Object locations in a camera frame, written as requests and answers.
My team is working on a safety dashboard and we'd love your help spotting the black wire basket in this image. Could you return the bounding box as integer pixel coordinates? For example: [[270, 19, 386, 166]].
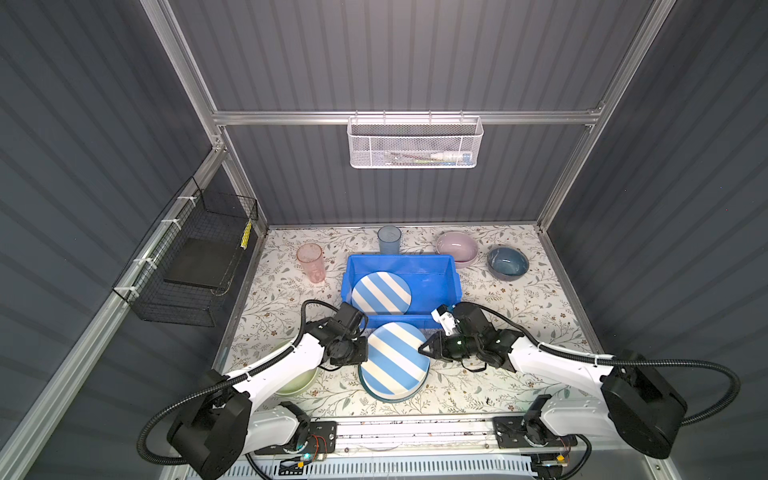
[[113, 180, 259, 328]]

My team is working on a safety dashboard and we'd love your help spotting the light green bowl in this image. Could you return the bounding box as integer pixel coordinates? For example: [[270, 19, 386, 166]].
[[276, 369, 318, 397]]

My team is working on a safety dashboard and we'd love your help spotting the black corrugated cable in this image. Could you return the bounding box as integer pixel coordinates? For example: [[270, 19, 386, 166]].
[[458, 301, 742, 427], [136, 299, 343, 466]]

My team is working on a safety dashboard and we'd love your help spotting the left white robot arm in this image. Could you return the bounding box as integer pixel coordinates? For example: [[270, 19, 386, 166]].
[[167, 316, 368, 479]]

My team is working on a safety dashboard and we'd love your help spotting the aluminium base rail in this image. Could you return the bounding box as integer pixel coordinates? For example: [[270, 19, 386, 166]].
[[223, 414, 682, 479]]

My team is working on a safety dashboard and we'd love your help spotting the left black corrugated cable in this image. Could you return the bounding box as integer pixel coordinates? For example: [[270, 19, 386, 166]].
[[136, 299, 343, 466]]

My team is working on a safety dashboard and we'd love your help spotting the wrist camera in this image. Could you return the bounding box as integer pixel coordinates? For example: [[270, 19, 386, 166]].
[[431, 302, 494, 337], [334, 302, 368, 338]]

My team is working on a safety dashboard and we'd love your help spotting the blue striped plate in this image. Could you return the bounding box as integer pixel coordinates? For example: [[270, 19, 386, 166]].
[[350, 272, 412, 316], [359, 322, 430, 377]]

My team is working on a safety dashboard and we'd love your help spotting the pink plastic cup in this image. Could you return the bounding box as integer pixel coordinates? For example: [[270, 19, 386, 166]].
[[296, 243, 326, 284]]

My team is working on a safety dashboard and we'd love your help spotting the white tube in basket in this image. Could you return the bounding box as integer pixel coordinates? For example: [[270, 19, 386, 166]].
[[430, 151, 473, 165]]

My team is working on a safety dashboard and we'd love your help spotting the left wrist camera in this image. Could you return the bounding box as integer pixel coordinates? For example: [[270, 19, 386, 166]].
[[334, 302, 368, 338]]

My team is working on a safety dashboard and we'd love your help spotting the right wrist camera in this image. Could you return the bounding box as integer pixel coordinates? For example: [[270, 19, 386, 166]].
[[431, 302, 494, 337]]

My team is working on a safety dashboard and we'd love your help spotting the yellow tag on basket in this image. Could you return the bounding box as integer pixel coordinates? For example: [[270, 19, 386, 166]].
[[239, 220, 252, 250]]

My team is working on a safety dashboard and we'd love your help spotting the black pad in basket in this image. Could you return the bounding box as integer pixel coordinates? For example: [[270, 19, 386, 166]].
[[164, 238, 238, 289]]

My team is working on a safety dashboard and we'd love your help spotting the white wire mesh basket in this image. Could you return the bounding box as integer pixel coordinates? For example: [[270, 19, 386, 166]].
[[346, 112, 484, 170]]

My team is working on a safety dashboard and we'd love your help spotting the dark blue ceramic bowl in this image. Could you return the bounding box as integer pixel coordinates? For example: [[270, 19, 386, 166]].
[[487, 246, 530, 281]]

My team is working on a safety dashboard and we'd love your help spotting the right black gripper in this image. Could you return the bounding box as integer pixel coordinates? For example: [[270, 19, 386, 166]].
[[415, 330, 479, 360]]

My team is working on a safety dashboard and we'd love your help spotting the blue plastic cup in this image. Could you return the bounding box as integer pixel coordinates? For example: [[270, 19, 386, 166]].
[[377, 225, 402, 255]]

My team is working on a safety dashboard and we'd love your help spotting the pink ceramic bowl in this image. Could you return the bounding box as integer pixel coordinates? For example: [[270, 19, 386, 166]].
[[435, 231, 479, 269]]

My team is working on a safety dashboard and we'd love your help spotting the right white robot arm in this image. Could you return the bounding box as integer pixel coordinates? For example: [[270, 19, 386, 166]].
[[418, 330, 687, 459]]

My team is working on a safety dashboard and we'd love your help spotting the right black corrugated cable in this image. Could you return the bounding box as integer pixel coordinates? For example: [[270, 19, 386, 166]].
[[458, 301, 742, 427]]

